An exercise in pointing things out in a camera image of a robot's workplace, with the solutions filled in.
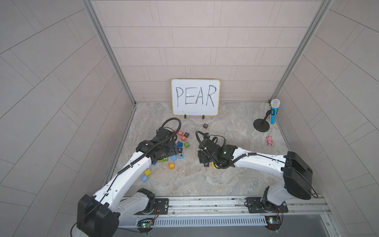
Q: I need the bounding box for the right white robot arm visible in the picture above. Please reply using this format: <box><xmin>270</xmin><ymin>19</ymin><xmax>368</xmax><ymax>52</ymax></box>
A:
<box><xmin>198</xmin><ymin>136</ymin><xmax>313</xmax><ymax>213</ymax></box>

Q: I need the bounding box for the green 2 block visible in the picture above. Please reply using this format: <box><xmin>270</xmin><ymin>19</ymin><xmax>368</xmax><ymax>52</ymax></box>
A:
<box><xmin>159</xmin><ymin>158</ymin><xmax>168</xmax><ymax>163</ymax></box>

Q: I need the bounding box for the green circuit board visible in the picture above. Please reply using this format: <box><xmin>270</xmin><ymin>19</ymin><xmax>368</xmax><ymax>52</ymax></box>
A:
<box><xmin>265</xmin><ymin>216</ymin><xmax>282</xmax><ymax>231</ymax></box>
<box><xmin>137</xmin><ymin>218</ymin><xmax>154</xmax><ymax>233</ymax></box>

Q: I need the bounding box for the pink toy figure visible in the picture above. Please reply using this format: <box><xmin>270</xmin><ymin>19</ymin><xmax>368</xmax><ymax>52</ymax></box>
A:
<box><xmin>265</xmin><ymin>136</ymin><xmax>274</xmax><ymax>146</ymax></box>

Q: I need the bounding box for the light blue bottom block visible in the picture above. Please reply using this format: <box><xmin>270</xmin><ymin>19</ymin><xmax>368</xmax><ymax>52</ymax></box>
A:
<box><xmin>141</xmin><ymin>175</ymin><xmax>149</xmax><ymax>182</ymax></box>

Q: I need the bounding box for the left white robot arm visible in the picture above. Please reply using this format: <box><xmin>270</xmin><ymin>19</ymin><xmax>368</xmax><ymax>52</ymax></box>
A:
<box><xmin>75</xmin><ymin>126</ymin><xmax>179</xmax><ymax>237</ymax></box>

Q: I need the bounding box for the left green circuit board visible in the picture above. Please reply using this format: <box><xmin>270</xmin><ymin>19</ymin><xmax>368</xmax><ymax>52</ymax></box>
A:
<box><xmin>137</xmin><ymin>218</ymin><xmax>154</xmax><ymax>233</ymax></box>

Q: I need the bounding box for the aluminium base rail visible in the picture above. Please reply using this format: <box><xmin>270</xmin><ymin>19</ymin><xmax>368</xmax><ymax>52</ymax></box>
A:
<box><xmin>150</xmin><ymin>196</ymin><xmax>333</xmax><ymax>229</ymax></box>

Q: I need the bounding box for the black microphone stand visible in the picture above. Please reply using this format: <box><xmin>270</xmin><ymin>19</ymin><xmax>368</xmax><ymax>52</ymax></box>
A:
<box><xmin>253</xmin><ymin>110</ymin><xmax>271</xmax><ymax>132</ymax></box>

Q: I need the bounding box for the blue toy microphone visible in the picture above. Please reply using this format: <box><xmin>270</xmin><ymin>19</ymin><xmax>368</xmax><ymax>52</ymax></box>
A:
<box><xmin>270</xmin><ymin>98</ymin><xmax>280</xmax><ymax>124</ymax></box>

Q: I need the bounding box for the white PEAR whiteboard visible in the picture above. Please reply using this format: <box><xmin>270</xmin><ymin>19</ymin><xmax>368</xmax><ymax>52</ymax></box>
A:
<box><xmin>171</xmin><ymin>79</ymin><xmax>221</xmax><ymax>116</ymax></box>

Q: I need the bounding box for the right green circuit board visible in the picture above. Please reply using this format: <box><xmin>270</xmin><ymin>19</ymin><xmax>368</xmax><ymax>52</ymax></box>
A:
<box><xmin>265</xmin><ymin>216</ymin><xmax>282</xmax><ymax>231</ymax></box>

